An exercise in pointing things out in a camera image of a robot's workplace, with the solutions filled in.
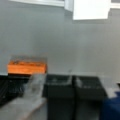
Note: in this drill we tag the translucent gripper left finger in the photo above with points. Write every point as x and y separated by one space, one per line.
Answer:
31 106

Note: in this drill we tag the translucent gripper right finger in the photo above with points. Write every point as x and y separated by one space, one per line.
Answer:
110 86

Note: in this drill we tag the small orange object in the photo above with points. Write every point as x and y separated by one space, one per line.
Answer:
25 67

